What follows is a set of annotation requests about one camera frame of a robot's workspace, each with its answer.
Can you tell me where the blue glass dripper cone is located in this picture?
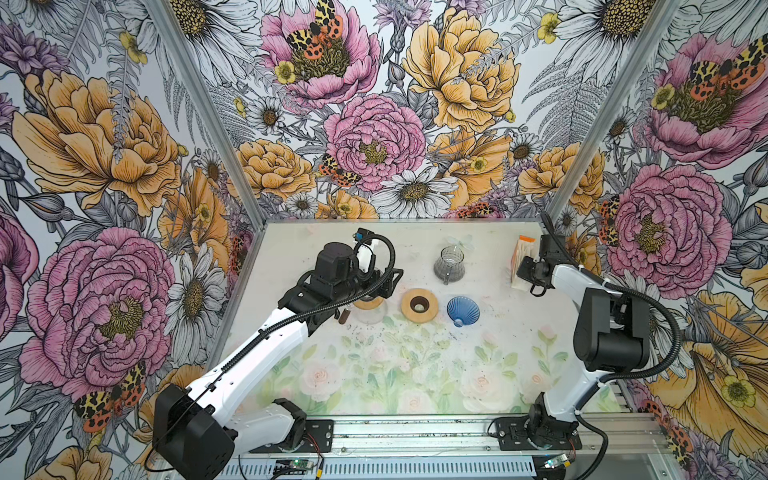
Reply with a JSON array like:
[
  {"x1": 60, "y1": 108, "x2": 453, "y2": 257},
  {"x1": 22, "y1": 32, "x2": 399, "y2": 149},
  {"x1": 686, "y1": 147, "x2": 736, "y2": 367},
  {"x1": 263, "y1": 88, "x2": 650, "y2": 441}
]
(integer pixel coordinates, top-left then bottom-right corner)
[{"x1": 446, "y1": 296, "x2": 481, "y2": 328}]

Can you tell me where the green circuit board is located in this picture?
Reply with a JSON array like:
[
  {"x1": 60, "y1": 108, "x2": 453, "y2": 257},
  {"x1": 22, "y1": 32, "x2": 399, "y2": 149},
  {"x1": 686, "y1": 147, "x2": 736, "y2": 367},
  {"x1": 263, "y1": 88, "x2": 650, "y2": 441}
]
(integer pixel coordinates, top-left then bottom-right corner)
[
  {"x1": 542, "y1": 453, "x2": 571, "y2": 469},
  {"x1": 272, "y1": 459, "x2": 316, "y2": 476}
]

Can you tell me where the aluminium front rail frame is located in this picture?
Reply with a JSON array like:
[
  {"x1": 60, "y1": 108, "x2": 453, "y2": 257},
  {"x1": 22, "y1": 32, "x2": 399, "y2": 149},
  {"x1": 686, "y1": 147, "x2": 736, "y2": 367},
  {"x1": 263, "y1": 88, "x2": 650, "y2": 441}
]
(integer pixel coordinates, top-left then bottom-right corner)
[{"x1": 149, "y1": 413, "x2": 679, "y2": 480}]

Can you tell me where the clear glass carafe brown handle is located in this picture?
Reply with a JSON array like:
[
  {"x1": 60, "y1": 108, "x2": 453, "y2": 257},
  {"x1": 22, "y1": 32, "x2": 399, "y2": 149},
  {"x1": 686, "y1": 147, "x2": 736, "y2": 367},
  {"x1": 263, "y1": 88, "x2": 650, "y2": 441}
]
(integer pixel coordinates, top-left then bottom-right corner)
[{"x1": 337, "y1": 303, "x2": 388, "y2": 325}]

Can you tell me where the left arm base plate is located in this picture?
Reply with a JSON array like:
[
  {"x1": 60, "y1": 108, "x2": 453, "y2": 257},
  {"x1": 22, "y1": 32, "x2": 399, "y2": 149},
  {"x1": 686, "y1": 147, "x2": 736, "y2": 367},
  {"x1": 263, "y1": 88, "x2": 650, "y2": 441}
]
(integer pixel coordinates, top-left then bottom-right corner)
[{"x1": 286, "y1": 419, "x2": 335, "y2": 454}]

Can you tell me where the smoked grey glass carafe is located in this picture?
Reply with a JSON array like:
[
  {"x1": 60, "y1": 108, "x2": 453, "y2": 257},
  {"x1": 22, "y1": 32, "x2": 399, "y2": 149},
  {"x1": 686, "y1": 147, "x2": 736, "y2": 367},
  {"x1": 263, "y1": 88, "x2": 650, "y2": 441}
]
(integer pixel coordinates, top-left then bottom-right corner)
[{"x1": 433, "y1": 245, "x2": 465, "y2": 285}]

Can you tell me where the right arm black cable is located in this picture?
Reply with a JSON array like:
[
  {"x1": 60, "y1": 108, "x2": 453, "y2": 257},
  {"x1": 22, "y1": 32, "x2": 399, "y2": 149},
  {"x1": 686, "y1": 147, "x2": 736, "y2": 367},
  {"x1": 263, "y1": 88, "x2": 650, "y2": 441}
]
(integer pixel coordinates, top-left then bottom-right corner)
[{"x1": 538, "y1": 209, "x2": 683, "y2": 385}]

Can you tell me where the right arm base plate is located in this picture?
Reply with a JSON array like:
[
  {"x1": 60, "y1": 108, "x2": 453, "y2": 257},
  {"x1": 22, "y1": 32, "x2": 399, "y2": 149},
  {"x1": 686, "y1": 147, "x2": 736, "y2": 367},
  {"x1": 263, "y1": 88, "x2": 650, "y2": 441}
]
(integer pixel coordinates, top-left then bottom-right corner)
[{"x1": 486, "y1": 415, "x2": 582, "y2": 451}]

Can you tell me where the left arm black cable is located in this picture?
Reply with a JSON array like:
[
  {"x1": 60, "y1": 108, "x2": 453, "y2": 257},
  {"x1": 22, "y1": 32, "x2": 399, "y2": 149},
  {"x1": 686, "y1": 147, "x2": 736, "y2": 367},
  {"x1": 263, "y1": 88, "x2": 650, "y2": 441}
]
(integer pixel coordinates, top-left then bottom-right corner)
[{"x1": 143, "y1": 227, "x2": 398, "y2": 475}]

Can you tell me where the green circuit board right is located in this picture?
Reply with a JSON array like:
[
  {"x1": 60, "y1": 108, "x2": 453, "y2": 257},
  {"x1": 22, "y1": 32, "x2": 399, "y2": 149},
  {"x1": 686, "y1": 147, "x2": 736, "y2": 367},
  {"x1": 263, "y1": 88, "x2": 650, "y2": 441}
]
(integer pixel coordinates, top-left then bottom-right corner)
[{"x1": 542, "y1": 453, "x2": 571, "y2": 469}]

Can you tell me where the green circuit board left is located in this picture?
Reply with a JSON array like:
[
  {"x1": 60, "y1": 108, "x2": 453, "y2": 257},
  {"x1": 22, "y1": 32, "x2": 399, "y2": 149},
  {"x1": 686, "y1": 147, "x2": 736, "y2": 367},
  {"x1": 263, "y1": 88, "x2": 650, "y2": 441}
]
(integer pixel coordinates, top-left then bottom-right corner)
[{"x1": 272, "y1": 459, "x2": 316, "y2": 476}]

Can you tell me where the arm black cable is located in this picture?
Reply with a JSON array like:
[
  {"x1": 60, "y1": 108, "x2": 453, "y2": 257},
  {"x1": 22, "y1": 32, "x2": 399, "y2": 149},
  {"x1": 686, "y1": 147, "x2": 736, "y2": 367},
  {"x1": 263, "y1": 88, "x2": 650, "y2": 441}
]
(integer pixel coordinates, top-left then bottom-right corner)
[
  {"x1": 143, "y1": 227, "x2": 398, "y2": 475},
  {"x1": 538, "y1": 209, "x2": 683, "y2": 385}
]

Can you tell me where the coffee filter pack orange top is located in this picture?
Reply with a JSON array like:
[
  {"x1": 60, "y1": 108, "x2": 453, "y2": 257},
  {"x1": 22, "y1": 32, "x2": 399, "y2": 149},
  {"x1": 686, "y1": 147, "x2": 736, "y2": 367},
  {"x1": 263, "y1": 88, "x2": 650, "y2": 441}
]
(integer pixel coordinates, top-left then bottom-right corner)
[{"x1": 510, "y1": 235, "x2": 536, "y2": 291}]

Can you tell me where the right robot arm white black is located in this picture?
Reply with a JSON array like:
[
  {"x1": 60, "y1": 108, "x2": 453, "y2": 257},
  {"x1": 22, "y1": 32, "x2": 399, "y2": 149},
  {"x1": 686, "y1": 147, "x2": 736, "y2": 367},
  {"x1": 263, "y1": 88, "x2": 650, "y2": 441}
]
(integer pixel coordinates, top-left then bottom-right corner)
[{"x1": 516, "y1": 234, "x2": 650, "y2": 449}]

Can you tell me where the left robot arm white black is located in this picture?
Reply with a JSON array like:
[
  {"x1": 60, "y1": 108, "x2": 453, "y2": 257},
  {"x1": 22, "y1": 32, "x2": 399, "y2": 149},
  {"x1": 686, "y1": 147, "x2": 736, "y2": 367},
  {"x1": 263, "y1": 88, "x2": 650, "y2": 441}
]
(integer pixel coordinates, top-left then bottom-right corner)
[{"x1": 151, "y1": 229, "x2": 403, "y2": 479}]

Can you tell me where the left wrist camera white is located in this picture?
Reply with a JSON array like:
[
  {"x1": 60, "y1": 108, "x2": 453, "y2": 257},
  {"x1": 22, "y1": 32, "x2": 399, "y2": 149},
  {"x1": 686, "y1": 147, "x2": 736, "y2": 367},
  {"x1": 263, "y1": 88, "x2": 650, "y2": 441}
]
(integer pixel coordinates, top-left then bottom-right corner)
[{"x1": 353, "y1": 228, "x2": 380, "y2": 274}]

